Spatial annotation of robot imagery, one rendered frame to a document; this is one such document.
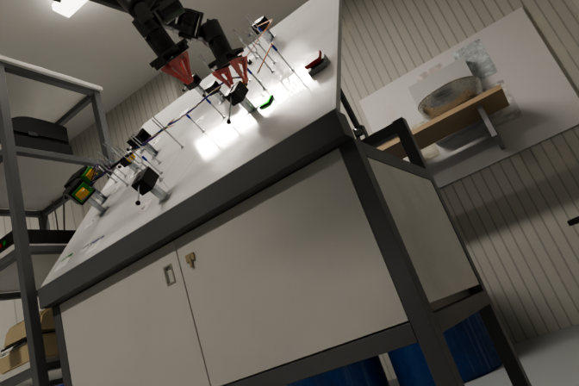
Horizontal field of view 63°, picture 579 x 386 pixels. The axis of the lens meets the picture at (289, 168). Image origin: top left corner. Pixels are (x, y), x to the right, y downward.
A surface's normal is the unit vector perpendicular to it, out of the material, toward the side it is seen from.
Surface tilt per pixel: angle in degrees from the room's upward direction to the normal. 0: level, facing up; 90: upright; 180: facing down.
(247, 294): 90
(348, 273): 90
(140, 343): 90
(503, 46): 90
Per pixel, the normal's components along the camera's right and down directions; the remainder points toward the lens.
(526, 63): -0.51, -0.15
